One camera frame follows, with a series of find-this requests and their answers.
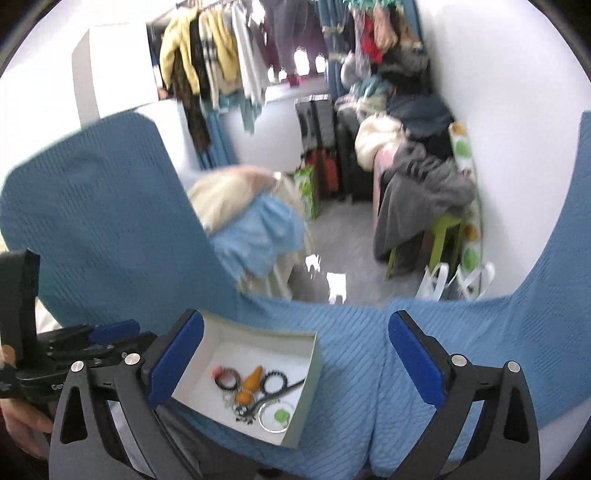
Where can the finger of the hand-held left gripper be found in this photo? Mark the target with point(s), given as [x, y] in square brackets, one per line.
[69, 336]
[117, 328]

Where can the black suitcase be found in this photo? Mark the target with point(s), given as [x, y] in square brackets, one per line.
[353, 157]
[316, 122]

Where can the silver bangle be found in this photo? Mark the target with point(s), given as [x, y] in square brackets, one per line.
[264, 423]

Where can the person's left hand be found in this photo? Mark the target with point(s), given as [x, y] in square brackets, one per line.
[18, 422]

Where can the red suitcase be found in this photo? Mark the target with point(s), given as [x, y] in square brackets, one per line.
[323, 170]

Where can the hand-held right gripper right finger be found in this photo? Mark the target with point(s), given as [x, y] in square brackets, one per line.
[415, 364]

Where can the row of hanging clothes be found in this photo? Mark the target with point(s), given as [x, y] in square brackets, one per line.
[217, 50]

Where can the light blue cloth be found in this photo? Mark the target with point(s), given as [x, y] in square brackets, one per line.
[258, 235]

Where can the white cabinet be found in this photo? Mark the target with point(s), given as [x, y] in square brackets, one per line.
[115, 69]

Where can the orange carrot-shaped hair clip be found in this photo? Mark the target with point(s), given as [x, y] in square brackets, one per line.
[249, 385]

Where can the pale green cardboard box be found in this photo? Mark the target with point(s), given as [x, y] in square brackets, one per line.
[258, 350]

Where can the cream clothing bundle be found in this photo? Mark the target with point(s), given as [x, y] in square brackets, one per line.
[376, 138]

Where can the blue textured blanket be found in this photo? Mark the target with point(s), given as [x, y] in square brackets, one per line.
[106, 207]

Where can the grey fleece blanket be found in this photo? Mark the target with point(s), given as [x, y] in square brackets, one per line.
[425, 194]

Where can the dark metal hairpin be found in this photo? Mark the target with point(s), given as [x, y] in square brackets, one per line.
[281, 392]

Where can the pink flower hair clip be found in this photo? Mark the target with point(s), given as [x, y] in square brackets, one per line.
[217, 370]

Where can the green plastic stool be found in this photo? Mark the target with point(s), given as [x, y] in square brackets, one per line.
[443, 235]

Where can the pile of clothes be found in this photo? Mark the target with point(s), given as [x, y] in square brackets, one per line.
[411, 97]

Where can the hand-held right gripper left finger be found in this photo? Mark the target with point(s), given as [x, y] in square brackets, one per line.
[178, 364]

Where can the white tote bag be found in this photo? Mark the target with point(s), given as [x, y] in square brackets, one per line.
[461, 284]

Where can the black and white bead charm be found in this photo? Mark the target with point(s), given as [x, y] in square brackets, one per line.
[242, 411]

